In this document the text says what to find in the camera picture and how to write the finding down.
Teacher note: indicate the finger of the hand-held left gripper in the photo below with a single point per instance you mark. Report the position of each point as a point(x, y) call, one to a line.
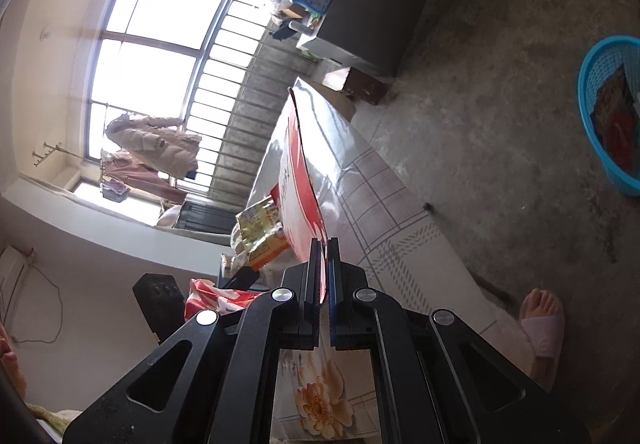
point(240, 278)

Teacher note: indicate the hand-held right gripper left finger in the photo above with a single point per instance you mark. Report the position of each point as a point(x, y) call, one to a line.
point(315, 284)

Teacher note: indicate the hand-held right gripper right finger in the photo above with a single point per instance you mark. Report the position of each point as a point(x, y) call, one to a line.
point(334, 294)

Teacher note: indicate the yellow snack packet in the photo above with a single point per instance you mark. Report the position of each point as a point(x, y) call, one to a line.
point(260, 229)

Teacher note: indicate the white red printed bag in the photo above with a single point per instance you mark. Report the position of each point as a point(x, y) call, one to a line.
point(300, 204)

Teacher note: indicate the blue plastic waste basket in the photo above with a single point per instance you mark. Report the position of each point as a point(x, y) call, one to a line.
point(595, 149)

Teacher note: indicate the black slatted rack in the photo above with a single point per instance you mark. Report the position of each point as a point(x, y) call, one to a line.
point(205, 219)

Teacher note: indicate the floral plastic tablecloth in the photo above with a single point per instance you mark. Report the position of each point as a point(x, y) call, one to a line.
point(390, 224)

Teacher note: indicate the pink hanging garment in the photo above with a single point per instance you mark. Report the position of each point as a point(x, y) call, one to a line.
point(140, 176)

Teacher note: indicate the metal balcony railing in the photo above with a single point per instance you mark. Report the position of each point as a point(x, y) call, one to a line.
point(235, 134)

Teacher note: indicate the white air conditioner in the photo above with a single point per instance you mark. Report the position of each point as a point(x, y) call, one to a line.
point(12, 271)

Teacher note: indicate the beige down coat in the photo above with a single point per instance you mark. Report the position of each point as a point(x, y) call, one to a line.
point(150, 144)

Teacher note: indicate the beige fleece pant leg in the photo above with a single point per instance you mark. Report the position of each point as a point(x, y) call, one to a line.
point(507, 341)

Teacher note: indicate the brown cardboard box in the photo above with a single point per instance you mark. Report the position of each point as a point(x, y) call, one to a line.
point(360, 86)

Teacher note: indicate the pink slipper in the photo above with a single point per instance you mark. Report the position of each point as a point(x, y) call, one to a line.
point(542, 354)

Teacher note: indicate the open cardboard box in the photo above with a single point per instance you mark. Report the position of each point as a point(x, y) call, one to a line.
point(292, 14)

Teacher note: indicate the grey cabinet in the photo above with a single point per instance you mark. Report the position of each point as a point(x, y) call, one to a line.
point(375, 9)

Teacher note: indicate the blue detergent bottle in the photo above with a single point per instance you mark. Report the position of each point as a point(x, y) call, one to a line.
point(310, 0)

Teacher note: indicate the wall coat rack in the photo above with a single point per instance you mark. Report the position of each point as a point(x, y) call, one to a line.
point(47, 153)

